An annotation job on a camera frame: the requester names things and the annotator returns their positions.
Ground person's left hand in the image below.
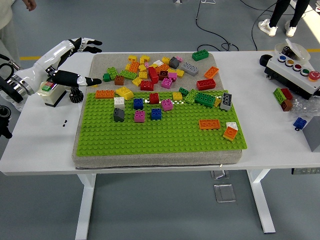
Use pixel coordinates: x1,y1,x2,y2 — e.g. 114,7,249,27
21,0,38,12

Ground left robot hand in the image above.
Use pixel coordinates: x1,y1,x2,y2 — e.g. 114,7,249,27
14,37,103,88

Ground blue square brick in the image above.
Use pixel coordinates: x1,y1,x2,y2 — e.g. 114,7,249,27
132,97,145,111
150,108,163,121

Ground pink square brick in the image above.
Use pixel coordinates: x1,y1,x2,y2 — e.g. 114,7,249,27
160,77,174,90
160,98,174,112
133,110,146,123

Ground red square brick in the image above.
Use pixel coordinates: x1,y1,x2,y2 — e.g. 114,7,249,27
148,92,160,105

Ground orange long brick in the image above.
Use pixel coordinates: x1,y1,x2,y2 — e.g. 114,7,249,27
94,89,115,99

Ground light green long brick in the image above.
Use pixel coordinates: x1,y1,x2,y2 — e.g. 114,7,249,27
118,69,139,81

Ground yellow curved brick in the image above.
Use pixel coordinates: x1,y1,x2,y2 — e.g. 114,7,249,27
115,86,135,101

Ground white square brick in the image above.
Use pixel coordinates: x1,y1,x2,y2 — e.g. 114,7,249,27
113,96,126,110

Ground dark grey slope brick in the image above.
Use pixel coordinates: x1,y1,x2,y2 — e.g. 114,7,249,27
112,107,126,123
168,56,180,69

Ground red tall brick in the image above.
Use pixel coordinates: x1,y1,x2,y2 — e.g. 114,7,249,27
147,66,160,84

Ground grey long brick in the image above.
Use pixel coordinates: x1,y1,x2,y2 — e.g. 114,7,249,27
219,92,233,111
180,61,200,77

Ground green studded baseplate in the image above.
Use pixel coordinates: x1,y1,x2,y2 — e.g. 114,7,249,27
76,89,248,158

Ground red long brick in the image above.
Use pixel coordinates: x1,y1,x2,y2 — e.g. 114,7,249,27
196,78,217,91

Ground dark green long brick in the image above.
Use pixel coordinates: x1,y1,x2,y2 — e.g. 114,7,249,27
194,91,217,108

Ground orange flat brick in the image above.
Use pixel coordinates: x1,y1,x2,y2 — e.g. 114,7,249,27
198,119,222,131

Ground orange and yellow brick stack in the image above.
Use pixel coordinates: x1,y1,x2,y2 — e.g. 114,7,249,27
222,126,238,143

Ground black gear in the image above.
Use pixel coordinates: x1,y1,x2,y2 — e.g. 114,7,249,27
68,87,85,104

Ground grey-brown foam mat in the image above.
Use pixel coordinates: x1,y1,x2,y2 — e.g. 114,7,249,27
71,51,244,171

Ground clear floor plate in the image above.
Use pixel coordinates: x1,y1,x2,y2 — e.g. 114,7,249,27
213,183,237,204
210,169,231,180

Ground white table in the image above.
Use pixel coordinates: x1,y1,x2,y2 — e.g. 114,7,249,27
0,51,320,235

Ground dark small part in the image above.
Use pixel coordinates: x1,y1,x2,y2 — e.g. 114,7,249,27
281,45,295,57

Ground white push-button control box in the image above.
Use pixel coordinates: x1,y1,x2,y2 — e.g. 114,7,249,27
264,53,320,101

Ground clear round container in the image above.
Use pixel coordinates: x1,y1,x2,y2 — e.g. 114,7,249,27
274,37,312,63

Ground clear plastic bag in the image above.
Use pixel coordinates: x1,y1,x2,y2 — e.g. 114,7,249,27
289,96,320,119

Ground grey box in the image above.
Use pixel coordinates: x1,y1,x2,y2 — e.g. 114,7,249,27
301,115,320,153

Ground table control panel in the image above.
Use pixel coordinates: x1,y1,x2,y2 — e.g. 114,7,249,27
291,166,320,175

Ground beige switch box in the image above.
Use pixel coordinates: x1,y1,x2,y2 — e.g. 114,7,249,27
36,80,68,108

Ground black floor cable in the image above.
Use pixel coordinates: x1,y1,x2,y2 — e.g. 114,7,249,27
194,0,235,53
251,0,278,52

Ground black ring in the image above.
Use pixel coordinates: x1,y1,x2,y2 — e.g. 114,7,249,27
259,53,274,68

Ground blue brick keychain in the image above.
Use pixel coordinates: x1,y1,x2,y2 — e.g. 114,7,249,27
292,116,308,132

